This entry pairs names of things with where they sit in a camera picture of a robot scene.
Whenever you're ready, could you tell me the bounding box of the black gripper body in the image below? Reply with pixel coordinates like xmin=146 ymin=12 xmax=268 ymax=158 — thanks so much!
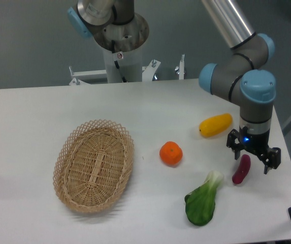
xmin=236 ymin=118 xmax=273 ymax=156

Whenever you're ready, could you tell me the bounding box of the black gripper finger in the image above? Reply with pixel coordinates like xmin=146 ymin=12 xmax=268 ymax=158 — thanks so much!
xmin=226 ymin=129 xmax=244 ymax=160
xmin=258 ymin=147 xmax=281 ymax=174

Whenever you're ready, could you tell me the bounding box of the purple sweet potato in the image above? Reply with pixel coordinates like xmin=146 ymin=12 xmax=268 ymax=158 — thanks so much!
xmin=232 ymin=155 xmax=251 ymax=185

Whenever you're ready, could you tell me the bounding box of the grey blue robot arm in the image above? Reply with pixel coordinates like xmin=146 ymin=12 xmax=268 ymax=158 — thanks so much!
xmin=67 ymin=1 xmax=281 ymax=172

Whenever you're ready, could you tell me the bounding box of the yellow mango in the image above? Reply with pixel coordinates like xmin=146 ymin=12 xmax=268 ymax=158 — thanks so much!
xmin=199 ymin=113 xmax=233 ymax=138

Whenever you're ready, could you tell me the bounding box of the orange tangerine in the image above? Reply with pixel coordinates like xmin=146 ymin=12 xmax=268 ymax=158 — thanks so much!
xmin=159 ymin=141 xmax=183 ymax=166

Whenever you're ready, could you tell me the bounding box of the green bok choy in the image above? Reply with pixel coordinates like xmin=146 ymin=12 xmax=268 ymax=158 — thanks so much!
xmin=184 ymin=170 xmax=224 ymax=226

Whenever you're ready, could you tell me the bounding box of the woven wicker basket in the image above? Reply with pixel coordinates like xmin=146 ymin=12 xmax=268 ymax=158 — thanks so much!
xmin=53 ymin=119 xmax=134 ymax=214

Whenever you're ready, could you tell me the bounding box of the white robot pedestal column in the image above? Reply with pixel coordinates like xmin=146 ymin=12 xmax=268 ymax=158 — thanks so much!
xmin=102 ymin=48 xmax=142 ymax=83

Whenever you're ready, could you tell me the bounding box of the black base cable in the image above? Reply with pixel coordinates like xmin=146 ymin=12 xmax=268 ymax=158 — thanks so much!
xmin=111 ymin=40 xmax=127 ymax=83

